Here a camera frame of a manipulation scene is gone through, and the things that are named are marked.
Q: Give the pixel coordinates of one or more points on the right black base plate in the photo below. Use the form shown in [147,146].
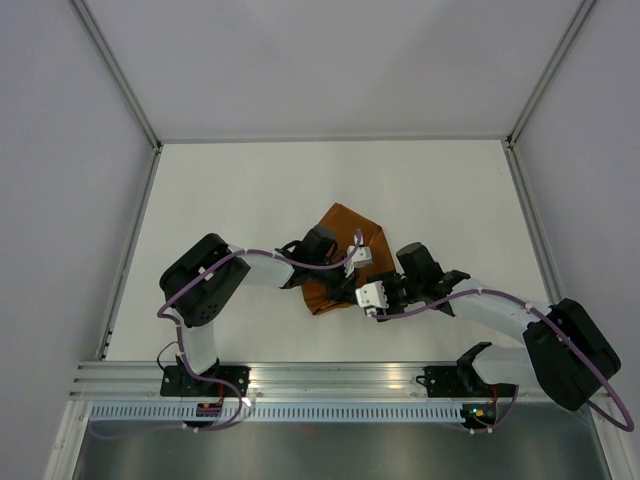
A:
[448,381]

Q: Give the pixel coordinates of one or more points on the aluminium front rail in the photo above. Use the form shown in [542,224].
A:
[272,382]

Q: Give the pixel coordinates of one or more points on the left aluminium frame post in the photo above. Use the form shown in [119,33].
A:
[99,42]

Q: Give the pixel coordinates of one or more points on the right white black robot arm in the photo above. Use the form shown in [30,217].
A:
[559,348]

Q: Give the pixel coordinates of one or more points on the aluminium frame post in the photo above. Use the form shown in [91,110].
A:
[570,35]
[99,42]

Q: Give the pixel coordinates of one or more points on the right aluminium frame post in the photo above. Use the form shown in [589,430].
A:
[570,35]

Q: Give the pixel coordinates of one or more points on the brown cloth napkin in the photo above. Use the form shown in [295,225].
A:
[343,223]

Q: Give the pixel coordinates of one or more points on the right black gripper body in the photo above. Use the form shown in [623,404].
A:
[401,292]

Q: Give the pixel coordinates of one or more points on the rear aluminium frame bar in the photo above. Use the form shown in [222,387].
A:
[335,138]

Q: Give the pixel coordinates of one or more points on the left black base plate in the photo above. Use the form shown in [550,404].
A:
[177,382]

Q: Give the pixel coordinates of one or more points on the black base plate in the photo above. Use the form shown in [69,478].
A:
[448,381]
[177,382]

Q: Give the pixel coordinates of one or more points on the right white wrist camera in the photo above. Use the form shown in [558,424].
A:
[372,299]

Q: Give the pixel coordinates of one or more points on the white slotted cable duct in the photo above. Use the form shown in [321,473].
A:
[284,412]

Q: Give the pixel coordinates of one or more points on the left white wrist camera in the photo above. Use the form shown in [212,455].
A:
[357,257]

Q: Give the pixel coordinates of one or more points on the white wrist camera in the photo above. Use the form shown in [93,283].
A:
[357,257]
[372,299]

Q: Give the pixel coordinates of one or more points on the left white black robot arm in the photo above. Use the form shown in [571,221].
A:
[202,281]

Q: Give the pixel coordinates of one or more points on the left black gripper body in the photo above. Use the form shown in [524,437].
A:
[334,279]

